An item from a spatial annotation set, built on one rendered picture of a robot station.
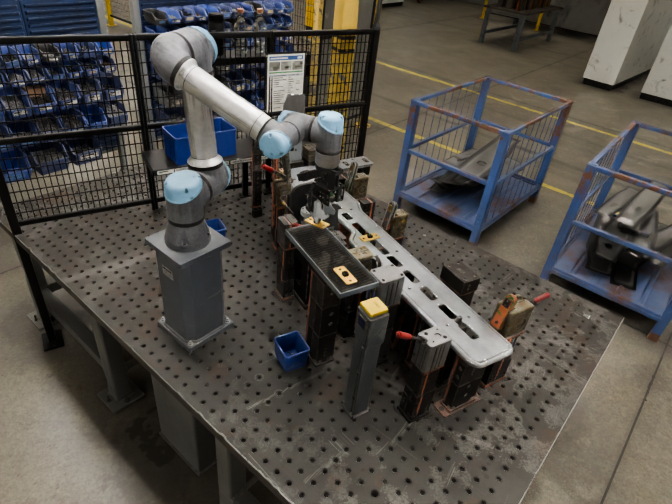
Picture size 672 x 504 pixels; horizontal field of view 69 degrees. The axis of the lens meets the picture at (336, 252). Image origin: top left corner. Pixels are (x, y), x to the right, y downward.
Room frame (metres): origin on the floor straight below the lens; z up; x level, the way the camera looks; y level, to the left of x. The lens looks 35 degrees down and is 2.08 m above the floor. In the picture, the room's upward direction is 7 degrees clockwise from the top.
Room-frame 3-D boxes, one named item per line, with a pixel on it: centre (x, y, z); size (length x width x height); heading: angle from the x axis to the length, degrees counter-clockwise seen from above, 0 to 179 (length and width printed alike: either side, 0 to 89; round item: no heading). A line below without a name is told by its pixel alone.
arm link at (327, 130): (1.37, 0.06, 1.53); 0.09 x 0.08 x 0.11; 74
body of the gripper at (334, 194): (1.36, 0.05, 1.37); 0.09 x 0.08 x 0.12; 52
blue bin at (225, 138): (2.18, 0.70, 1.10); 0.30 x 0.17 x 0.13; 131
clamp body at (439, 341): (1.08, -0.32, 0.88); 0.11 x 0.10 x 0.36; 124
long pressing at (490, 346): (1.65, -0.14, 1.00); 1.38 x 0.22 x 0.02; 34
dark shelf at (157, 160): (2.29, 0.54, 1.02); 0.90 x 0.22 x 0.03; 124
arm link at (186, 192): (1.37, 0.50, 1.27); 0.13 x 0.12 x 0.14; 164
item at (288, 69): (2.56, 0.36, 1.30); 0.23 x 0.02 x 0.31; 124
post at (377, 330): (1.06, -0.13, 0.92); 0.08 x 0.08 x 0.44; 34
